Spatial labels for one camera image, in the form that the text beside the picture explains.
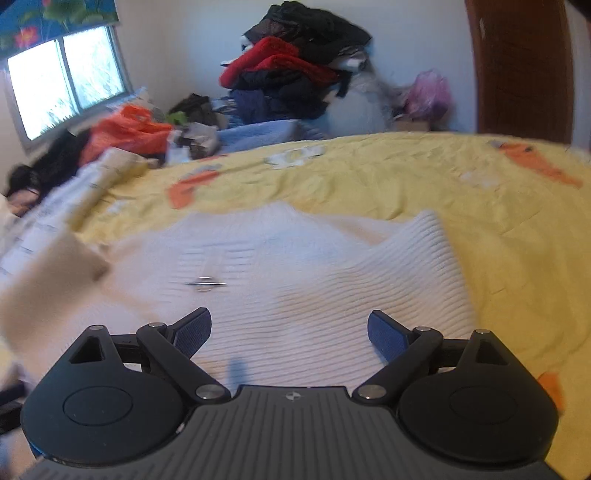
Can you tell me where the brown wooden door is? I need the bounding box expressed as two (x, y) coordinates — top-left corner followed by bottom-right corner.
(464, 0), (578, 144)

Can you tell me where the blue floral curtain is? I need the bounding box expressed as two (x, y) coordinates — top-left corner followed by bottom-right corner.
(0, 0), (121, 61)

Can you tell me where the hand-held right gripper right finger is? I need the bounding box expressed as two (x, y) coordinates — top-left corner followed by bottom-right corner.
(352, 310), (525, 407)

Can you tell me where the window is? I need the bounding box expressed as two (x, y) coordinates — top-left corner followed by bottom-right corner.
(4, 25), (134, 148)

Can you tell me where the black cloth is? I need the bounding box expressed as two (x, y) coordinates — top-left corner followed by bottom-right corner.
(4, 129), (93, 199)

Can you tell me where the yellow printed blanket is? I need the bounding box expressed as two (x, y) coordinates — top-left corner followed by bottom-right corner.
(74, 131), (591, 480)

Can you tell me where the cardboard box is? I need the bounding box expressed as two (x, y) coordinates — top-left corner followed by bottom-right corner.
(394, 115), (448, 134)

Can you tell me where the grey fabric bundle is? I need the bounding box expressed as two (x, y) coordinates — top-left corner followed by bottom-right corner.
(323, 60), (402, 139)

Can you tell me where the pink plastic bag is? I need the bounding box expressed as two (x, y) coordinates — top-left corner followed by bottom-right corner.
(406, 69), (455, 121)

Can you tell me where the light blue cloth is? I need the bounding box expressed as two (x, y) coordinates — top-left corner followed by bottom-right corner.
(217, 119), (324, 153)

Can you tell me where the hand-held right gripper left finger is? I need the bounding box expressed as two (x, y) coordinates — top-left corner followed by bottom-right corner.
(69, 308), (232, 406)

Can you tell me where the orange plastic bag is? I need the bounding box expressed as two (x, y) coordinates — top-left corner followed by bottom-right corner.
(81, 104), (174, 164)

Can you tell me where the white knit sweater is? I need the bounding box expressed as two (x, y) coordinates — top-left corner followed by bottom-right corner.
(0, 200), (478, 393)

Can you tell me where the pile of clothes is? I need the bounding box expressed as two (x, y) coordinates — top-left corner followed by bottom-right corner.
(219, 0), (384, 127)

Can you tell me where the dark bag with green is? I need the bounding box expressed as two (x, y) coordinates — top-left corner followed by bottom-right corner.
(168, 93), (218, 127)

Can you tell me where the white printed quilt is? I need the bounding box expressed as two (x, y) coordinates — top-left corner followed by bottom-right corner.
(0, 148), (153, 278)

